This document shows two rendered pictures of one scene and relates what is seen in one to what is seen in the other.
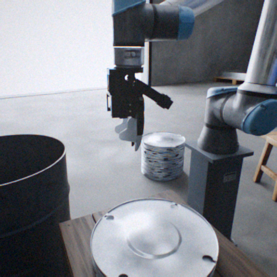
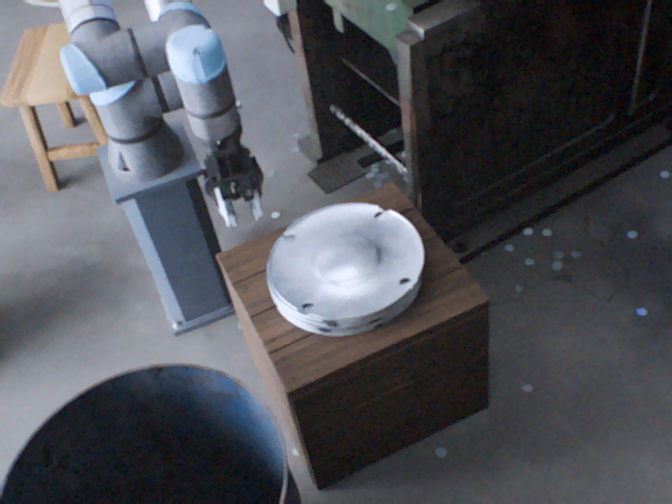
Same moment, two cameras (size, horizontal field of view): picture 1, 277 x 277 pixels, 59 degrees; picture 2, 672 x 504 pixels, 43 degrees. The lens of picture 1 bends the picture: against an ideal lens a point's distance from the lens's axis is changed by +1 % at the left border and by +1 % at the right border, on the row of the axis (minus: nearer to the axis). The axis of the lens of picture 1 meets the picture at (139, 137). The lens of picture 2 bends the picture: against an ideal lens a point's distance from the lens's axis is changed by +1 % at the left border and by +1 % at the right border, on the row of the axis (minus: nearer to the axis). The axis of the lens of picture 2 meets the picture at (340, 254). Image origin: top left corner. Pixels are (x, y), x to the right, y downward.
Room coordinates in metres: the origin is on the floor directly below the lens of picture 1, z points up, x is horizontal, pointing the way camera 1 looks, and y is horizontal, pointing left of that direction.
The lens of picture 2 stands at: (0.28, 1.03, 1.54)
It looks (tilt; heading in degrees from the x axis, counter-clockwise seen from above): 46 degrees down; 279
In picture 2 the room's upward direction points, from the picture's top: 10 degrees counter-clockwise
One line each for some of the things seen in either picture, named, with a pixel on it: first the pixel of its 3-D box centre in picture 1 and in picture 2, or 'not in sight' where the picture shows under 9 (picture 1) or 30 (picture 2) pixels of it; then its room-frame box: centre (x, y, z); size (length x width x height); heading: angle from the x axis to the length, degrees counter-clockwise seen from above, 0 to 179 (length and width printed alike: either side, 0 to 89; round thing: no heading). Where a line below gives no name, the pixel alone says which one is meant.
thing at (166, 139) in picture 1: (163, 138); not in sight; (1.50, -0.16, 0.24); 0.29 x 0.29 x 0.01
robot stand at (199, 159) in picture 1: (211, 195); (176, 233); (0.86, -0.30, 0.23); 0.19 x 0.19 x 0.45; 23
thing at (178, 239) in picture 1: (153, 235); (345, 258); (0.45, -0.03, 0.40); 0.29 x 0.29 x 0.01
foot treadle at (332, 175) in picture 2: not in sight; (413, 139); (0.32, -0.68, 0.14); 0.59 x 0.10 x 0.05; 34
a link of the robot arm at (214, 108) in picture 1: (224, 104); (126, 91); (0.86, -0.30, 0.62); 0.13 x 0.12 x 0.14; 21
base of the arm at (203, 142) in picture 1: (218, 134); (140, 139); (0.86, -0.30, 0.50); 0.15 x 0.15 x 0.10
